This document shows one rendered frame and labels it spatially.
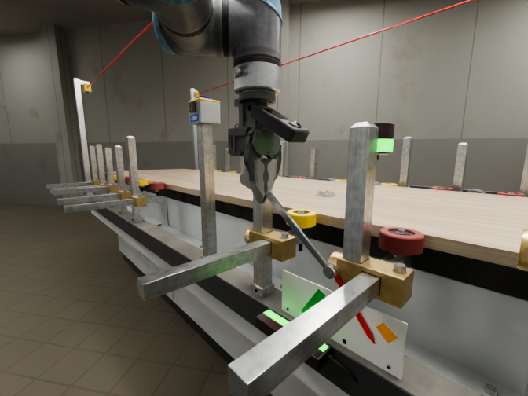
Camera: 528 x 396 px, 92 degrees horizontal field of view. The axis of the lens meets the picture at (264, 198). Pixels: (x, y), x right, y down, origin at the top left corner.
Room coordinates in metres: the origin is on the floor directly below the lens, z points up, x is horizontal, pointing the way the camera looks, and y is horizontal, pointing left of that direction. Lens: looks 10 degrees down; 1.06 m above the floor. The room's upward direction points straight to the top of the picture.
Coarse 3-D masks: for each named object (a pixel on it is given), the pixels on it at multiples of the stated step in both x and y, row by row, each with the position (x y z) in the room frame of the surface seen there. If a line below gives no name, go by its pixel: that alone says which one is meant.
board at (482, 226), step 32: (192, 192) 1.18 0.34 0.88; (224, 192) 1.06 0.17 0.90; (288, 192) 1.06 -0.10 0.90; (384, 192) 1.06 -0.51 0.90; (416, 192) 1.06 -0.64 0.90; (448, 192) 1.06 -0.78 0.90; (384, 224) 0.56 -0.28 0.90; (416, 224) 0.56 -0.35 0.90; (448, 224) 0.56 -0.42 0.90; (480, 224) 0.56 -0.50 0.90; (512, 224) 0.56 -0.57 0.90; (480, 256) 0.43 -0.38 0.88; (512, 256) 0.40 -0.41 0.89
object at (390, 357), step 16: (288, 272) 0.53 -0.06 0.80; (288, 288) 0.52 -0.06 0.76; (304, 288) 0.49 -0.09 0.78; (320, 288) 0.47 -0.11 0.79; (288, 304) 0.52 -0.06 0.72; (304, 304) 0.49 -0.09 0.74; (352, 320) 0.41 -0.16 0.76; (368, 320) 0.39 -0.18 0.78; (384, 320) 0.38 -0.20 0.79; (336, 336) 0.44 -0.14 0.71; (352, 336) 0.41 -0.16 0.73; (400, 336) 0.36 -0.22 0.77; (368, 352) 0.39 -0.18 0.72; (384, 352) 0.37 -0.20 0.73; (400, 352) 0.36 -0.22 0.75; (384, 368) 0.37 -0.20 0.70; (400, 368) 0.35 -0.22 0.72
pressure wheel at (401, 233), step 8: (384, 232) 0.48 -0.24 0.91; (392, 232) 0.49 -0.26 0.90; (400, 232) 0.48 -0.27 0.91; (408, 232) 0.49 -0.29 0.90; (416, 232) 0.48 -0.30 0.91; (384, 240) 0.47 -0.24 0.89; (392, 240) 0.46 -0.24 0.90; (400, 240) 0.45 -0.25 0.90; (408, 240) 0.45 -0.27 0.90; (416, 240) 0.45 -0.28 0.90; (384, 248) 0.47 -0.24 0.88; (392, 248) 0.46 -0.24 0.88; (400, 248) 0.45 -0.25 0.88; (408, 248) 0.45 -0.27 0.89; (416, 248) 0.45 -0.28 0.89
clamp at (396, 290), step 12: (336, 252) 0.47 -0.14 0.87; (336, 264) 0.44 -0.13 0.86; (348, 264) 0.42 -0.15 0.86; (360, 264) 0.41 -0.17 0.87; (372, 264) 0.41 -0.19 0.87; (384, 264) 0.41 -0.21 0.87; (348, 276) 0.42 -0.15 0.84; (384, 276) 0.38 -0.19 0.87; (396, 276) 0.37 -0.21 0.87; (408, 276) 0.37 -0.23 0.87; (384, 288) 0.38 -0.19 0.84; (396, 288) 0.37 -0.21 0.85; (408, 288) 0.38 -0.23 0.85; (384, 300) 0.38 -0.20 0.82; (396, 300) 0.36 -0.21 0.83; (408, 300) 0.38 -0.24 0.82
